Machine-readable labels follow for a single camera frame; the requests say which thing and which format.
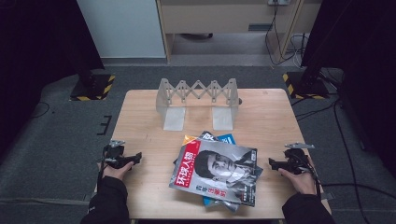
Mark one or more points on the grey tape strip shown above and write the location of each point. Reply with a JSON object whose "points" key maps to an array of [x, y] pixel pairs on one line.
{"points": [[327, 196], [88, 198]]}

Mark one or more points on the white power strip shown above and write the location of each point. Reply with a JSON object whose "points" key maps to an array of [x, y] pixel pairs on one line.
{"points": [[278, 2]]}

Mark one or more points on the white cabinet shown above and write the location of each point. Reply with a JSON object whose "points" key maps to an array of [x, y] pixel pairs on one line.
{"points": [[124, 28]]}

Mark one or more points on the black tape mark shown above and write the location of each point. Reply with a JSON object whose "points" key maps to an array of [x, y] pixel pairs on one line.
{"points": [[104, 124]]}

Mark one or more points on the person's left hand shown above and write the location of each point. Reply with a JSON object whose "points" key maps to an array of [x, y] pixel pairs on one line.
{"points": [[116, 172]]}

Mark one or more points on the person's right hand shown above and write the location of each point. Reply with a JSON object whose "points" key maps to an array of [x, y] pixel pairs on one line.
{"points": [[303, 182]]}

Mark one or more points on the dark round chair base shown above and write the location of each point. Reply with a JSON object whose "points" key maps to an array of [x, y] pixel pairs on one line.
{"points": [[196, 36]]}

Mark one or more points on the grey portrait cover magazine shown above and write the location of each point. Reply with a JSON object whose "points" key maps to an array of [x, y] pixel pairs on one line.
{"points": [[218, 168]]}

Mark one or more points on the black stand striped base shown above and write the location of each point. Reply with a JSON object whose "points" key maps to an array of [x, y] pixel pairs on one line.
{"points": [[93, 88], [306, 87]]}

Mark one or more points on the black curtain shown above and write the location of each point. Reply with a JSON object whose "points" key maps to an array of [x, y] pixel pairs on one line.
{"points": [[367, 46], [37, 46]]}

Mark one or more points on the light wooden desk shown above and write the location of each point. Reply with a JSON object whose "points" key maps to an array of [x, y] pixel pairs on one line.
{"points": [[218, 17]]}

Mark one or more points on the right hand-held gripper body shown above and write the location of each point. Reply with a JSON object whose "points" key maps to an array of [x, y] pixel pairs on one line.
{"points": [[295, 160]]}

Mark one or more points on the blue book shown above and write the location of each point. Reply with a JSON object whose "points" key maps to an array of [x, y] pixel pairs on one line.
{"points": [[226, 139]]}

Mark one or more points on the grey expandable book rack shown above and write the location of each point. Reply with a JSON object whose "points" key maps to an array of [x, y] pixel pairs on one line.
{"points": [[174, 118]]}

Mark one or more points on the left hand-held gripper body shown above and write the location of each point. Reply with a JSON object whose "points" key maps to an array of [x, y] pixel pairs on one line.
{"points": [[115, 153]]}

